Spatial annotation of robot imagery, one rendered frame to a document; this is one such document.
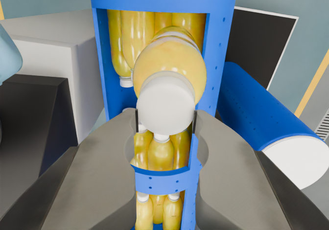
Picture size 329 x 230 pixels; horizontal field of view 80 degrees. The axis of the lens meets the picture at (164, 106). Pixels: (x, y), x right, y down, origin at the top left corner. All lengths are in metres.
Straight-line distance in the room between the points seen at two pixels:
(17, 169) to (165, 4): 0.37
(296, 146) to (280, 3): 1.17
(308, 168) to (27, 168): 0.85
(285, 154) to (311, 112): 1.45
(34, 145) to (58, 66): 0.17
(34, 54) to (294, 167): 0.86
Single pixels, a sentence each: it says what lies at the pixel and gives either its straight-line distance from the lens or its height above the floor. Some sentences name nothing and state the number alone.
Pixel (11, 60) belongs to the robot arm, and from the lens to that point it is 0.29.
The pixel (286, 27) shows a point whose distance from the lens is 1.63.
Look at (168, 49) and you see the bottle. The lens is 0.16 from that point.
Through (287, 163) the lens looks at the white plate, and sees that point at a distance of 0.85.
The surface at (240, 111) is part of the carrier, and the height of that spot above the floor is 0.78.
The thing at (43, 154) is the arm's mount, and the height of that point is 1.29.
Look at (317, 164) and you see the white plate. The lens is 0.91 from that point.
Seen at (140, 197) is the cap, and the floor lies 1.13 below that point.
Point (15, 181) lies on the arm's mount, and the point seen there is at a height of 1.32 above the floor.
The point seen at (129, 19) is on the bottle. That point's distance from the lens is 0.42.
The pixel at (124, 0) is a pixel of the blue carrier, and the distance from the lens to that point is 0.34.
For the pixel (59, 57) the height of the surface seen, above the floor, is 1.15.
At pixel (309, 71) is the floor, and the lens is 2.02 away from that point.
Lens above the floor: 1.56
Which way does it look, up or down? 62 degrees down
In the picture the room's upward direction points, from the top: 180 degrees clockwise
